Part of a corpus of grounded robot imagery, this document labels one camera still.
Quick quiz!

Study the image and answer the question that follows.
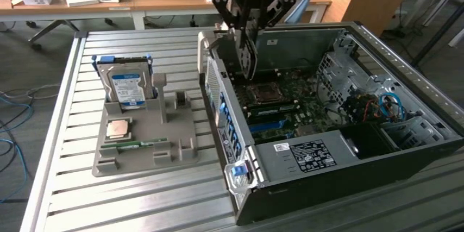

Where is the blue plastic case latch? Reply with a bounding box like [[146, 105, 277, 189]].
[[230, 162, 250, 178]]

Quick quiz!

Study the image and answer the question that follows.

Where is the grey plastic parts rack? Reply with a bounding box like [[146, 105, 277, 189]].
[[91, 73, 199, 178]]

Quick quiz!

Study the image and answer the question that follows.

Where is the grey wheeled leg frame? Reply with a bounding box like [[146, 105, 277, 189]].
[[26, 19, 79, 51]]

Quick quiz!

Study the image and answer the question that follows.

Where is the grey floor cable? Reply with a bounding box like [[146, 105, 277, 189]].
[[0, 84, 61, 101]]

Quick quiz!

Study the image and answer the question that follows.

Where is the black low-profile graphics card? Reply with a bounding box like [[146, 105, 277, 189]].
[[226, 27, 259, 81]]

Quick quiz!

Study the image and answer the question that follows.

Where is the copper-topped CPU chip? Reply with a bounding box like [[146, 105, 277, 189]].
[[105, 119, 130, 141]]

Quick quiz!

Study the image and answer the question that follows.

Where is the blue expansion slot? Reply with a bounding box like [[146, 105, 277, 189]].
[[249, 122, 286, 134]]

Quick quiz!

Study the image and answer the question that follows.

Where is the black metal post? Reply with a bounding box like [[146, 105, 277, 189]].
[[410, 0, 464, 67]]

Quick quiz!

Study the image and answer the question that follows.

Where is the blue wire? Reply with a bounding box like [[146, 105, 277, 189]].
[[378, 93, 406, 122]]

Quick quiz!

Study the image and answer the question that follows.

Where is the blue floor cable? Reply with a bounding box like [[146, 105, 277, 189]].
[[0, 90, 35, 204]]

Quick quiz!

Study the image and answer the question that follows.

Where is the open black PC case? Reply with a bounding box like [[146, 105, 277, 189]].
[[197, 21, 464, 227]]

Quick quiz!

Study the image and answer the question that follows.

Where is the CPU socket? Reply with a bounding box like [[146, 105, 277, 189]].
[[249, 84, 285, 105]]

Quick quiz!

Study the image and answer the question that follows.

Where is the orange wire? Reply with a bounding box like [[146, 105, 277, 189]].
[[365, 98, 385, 122]]

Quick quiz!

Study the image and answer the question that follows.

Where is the silver disk bay cage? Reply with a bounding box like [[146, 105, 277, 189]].
[[379, 116, 446, 150]]

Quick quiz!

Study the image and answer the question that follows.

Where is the hard disk with blue caddy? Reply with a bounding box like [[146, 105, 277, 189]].
[[90, 54, 157, 111]]

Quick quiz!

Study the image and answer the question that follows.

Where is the black floor cable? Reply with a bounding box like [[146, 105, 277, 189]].
[[0, 101, 31, 173]]

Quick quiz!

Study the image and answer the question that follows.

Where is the grey power supply unit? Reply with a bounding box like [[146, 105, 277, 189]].
[[253, 130, 358, 186]]

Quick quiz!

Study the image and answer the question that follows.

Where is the green motherboard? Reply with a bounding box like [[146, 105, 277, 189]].
[[230, 68, 349, 145]]

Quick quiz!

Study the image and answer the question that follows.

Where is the black wire bundle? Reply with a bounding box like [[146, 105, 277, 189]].
[[338, 95, 367, 123]]

